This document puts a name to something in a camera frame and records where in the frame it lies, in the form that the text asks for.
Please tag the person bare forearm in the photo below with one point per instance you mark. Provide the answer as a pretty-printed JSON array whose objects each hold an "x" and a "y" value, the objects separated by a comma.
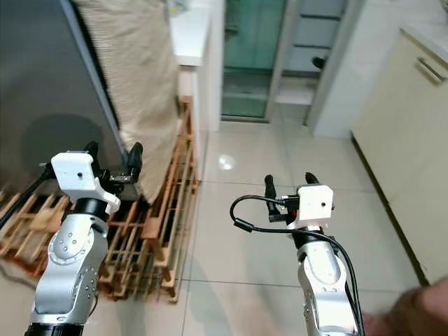
[{"x": 413, "y": 311}]

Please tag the grey fridge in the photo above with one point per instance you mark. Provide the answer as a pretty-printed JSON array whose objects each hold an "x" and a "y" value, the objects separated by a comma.
[{"x": 42, "y": 77}]

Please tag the wooden slatted rack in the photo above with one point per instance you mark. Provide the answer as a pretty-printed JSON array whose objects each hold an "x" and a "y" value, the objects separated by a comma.
[{"x": 161, "y": 231}]

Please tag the beige fabric cover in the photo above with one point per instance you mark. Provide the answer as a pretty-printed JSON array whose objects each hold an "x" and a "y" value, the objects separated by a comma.
[{"x": 143, "y": 84}]

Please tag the small black object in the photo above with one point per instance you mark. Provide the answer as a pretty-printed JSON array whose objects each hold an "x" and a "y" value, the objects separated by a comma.
[{"x": 318, "y": 62}]

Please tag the white counter slab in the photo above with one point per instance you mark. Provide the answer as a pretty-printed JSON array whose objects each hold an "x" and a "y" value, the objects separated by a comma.
[{"x": 190, "y": 35}]

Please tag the green glass door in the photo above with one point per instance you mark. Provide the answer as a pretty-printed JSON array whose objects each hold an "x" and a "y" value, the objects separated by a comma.
[{"x": 252, "y": 49}]

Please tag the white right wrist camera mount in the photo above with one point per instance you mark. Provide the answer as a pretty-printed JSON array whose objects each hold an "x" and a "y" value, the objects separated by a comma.
[{"x": 315, "y": 204}]

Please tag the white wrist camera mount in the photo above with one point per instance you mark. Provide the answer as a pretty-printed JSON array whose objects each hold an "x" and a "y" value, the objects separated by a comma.
[
  {"x": 73, "y": 178},
  {"x": 315, "y": 204}
]

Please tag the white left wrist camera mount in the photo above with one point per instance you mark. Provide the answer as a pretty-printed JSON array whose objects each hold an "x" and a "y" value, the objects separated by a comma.
[{"x": 73, "y": 178}]

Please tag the grey aluminium door frame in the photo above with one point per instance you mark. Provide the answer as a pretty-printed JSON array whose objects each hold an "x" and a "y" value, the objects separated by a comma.
[{"x": 339, "y": 70}]

